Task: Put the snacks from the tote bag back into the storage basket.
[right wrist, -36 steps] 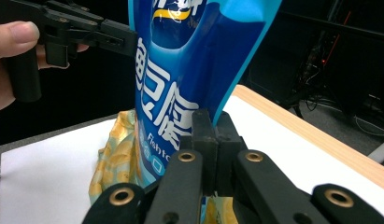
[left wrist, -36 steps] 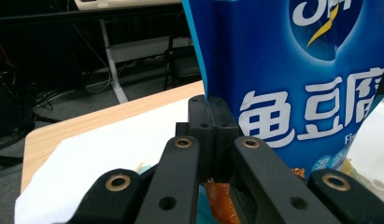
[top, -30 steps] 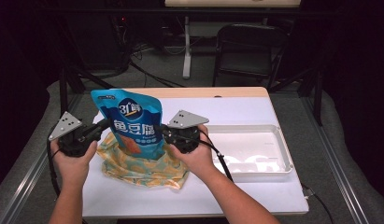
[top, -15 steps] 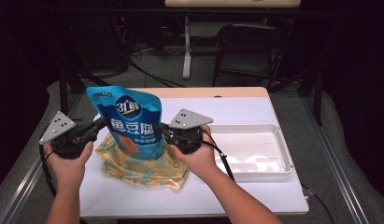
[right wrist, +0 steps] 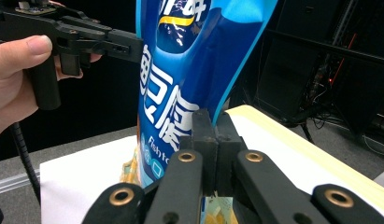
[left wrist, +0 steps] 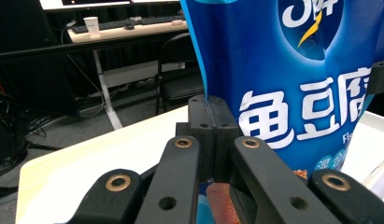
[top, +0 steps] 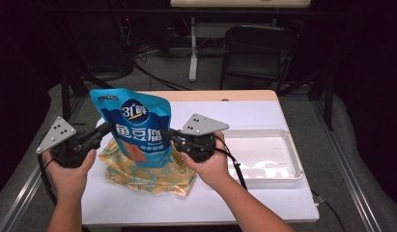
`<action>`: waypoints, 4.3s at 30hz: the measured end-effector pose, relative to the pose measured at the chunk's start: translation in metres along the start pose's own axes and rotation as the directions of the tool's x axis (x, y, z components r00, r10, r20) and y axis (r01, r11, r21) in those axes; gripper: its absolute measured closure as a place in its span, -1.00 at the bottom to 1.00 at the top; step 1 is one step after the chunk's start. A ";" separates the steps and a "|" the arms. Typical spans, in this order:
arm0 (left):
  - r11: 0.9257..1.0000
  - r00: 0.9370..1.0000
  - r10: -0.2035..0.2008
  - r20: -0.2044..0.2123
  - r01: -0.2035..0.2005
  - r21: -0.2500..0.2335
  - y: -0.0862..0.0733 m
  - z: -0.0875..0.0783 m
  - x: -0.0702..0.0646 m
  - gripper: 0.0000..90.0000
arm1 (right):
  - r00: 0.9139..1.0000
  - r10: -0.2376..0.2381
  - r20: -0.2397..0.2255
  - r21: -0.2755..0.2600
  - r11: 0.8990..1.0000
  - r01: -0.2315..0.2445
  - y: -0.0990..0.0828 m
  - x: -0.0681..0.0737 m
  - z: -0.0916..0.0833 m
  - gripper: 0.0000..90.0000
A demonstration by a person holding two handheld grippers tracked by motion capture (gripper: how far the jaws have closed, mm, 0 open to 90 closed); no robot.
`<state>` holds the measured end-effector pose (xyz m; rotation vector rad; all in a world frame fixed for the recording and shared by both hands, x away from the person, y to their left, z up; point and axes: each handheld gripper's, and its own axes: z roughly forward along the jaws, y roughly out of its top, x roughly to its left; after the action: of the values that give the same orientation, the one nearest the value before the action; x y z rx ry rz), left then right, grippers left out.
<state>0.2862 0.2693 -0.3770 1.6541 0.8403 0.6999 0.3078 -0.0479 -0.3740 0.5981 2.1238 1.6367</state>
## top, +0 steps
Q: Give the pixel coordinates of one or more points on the aluminium floor rail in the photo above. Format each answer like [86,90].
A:
[347,174]
[15,206]

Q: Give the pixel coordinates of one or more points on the person's right hand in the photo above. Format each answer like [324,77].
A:
[209,170]

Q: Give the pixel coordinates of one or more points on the blue snack pouch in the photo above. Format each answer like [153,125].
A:
[138,129]

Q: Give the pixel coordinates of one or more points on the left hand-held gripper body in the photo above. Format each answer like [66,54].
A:
[57,133]

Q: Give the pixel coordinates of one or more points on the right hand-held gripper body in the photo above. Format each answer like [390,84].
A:
[202,125]

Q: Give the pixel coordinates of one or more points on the white plastic tray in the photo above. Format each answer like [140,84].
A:
[270,151]

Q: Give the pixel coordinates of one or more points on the white table sheet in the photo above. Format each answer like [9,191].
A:
[202,206]

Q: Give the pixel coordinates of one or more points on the person's left hand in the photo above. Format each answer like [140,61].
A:
[70,180]

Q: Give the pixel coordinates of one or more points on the white desk leg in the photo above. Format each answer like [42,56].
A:
[193,64]

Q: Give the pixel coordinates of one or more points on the black folding chair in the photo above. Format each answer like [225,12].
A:
[260,38]

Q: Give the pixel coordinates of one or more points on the orange floral cloth bag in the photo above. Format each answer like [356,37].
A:
[154,180]

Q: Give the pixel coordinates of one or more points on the black metal stand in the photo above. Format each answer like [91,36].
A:
[329,103]
[65,96]

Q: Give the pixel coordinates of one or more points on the light desk top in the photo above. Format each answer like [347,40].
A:
[238,3]

